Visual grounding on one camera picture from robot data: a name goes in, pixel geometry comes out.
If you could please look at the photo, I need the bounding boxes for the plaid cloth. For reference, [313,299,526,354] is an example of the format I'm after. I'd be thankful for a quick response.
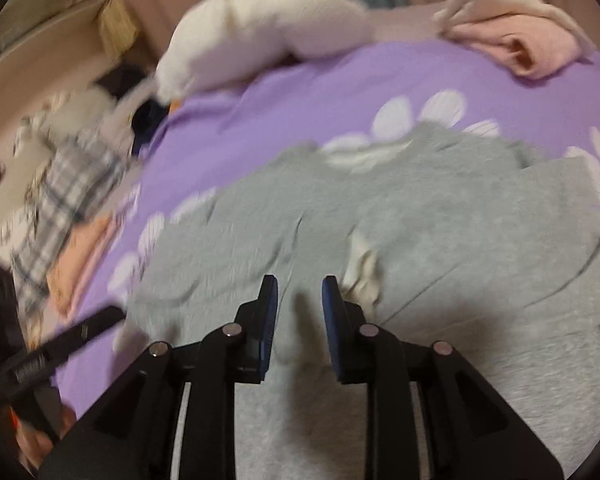
[0,130,131,316]

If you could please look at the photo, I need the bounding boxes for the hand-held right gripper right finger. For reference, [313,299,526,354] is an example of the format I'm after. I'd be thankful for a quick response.
[321,275,565,480]

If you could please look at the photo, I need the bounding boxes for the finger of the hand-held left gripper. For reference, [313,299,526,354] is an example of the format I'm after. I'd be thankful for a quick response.
[40,305,127,361]

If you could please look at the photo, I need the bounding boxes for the beige furniture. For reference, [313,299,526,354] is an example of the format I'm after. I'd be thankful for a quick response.
[0,0,108,78]

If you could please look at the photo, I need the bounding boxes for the dark cloth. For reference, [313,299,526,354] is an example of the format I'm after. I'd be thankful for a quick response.
[130,97,171,156]

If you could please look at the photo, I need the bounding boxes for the white cloth pile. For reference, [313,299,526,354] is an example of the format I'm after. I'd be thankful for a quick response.
[17,87,146,151]

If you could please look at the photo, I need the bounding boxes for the pink folded garment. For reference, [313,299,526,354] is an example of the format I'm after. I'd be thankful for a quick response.
[442,12,583,81]

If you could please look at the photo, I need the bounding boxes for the peach folded cloth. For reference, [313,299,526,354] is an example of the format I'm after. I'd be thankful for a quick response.
[45,212,118,318]

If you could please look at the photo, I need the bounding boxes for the grey shirt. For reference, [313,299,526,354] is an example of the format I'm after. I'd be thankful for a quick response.
[114,122,600,480]

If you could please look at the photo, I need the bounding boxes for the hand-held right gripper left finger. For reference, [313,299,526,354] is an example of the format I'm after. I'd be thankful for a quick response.
[40,274,280,480]

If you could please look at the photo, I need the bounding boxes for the person's left hand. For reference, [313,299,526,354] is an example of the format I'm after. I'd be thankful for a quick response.
[16,404,77,473]

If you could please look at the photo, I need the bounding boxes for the purple floral blanket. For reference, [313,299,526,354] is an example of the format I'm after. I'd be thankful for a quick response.
[55,40,600,421]

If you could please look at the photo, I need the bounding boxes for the white plush pillow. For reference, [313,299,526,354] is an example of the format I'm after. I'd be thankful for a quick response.
[152,0,376,103]

